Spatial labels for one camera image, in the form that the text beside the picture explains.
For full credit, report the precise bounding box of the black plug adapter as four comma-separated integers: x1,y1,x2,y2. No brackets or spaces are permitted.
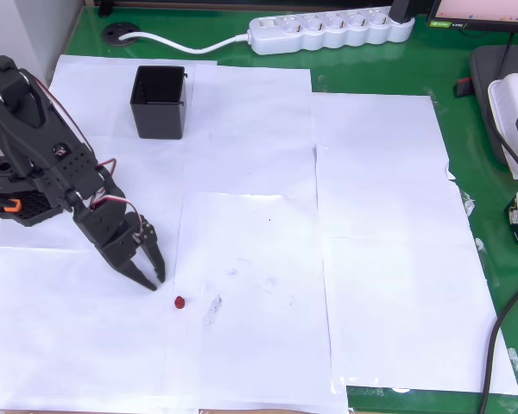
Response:
389,0,415,23

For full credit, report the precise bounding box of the red white servo cable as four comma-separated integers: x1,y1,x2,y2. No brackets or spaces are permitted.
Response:
88,158,142,228

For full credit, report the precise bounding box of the thin black monitor cable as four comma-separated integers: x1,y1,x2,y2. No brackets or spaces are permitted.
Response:
499,32,516,87

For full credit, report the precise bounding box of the black orange table clamp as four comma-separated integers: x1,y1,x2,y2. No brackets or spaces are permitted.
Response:
0,192,23,215

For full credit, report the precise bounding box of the white power strip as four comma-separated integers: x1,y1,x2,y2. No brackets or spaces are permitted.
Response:
246,6,415,56

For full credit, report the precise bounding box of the black square cup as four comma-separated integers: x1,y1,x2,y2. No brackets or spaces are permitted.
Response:
129,65,190,140

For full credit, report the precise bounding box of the thick black cable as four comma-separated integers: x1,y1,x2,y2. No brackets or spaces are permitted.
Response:
478,275,518,414

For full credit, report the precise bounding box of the black computer monitor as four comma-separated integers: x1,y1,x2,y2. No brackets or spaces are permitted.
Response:
426,0,518,35

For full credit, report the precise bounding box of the black cable grommet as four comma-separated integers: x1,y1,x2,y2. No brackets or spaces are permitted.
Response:
103,22,141,47

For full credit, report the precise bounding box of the white power strip cable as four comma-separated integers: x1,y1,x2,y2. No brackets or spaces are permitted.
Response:
119,31,254,55

